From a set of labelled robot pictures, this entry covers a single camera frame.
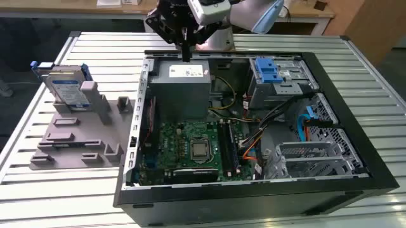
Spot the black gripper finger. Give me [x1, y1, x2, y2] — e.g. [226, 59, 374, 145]
[187, 22, 216, 63]
[145, 9, 188, 63]

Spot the hard disk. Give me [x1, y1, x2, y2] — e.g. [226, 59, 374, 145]
[29, 61, 92, 112]

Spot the blue SATA wire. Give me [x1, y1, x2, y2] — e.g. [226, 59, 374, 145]
[296, 106, 318, 143]

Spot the multicoloured SATA power wire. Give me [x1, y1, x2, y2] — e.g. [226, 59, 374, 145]
[303, 118, 335, 143]

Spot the silver metal disk bay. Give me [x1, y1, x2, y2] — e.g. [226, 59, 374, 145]
[275, 141, 360, 179]

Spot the white paper sheet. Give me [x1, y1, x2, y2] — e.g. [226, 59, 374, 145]
[96, 0, 123, 7]

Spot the blue plastic drive latch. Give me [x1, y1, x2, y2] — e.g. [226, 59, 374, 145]
[254, 58, 284, 84]

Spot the gray power supply unit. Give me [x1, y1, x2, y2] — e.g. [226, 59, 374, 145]
[148, 59, 212, 121]

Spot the silver optical drive cage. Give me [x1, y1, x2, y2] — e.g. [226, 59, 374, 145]
[247, 57, 319, 110]

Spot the CPU socket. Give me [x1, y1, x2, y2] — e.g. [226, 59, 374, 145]
[188, 136, 216, 165]

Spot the green motherboard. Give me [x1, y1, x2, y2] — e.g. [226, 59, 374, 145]
[139, 120, 254, 186]

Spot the black office chair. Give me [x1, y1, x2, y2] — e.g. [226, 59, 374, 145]
[0, 18, 44, 73]

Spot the black RAM slot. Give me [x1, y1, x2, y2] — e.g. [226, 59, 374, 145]
[220, 121, 230, 175]

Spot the RAM stick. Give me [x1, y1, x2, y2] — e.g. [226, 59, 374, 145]
[230, 123, 242, 173]

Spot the silver CPU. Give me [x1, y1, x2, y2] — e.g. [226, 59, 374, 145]
[192, 143, 211, 158]

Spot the gray parts rack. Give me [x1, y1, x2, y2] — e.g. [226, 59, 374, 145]
[28, 80, 136, 171]

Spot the gray metal leg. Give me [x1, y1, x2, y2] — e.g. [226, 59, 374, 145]
[0, 78, 13, 97]

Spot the black graphics card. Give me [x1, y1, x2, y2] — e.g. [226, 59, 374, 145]
[164, 167, 220, 185]

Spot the black PC case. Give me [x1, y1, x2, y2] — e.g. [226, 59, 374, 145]
[113, 49, 399, 228]

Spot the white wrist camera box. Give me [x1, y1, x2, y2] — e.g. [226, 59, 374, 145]
[187, 0, 232, 26]

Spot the thin yellow wire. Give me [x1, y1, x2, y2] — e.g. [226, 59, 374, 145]
[207, 76, 238, 111]

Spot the wooden desk white frame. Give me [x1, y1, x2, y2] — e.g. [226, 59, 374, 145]
[0, 0, 336, 36]

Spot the black cable bundle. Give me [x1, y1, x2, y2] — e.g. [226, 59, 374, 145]
[240, 94, 314, 148]

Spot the orange red wire bundle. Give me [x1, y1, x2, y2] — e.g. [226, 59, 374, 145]
[240, 133, 264, 162]

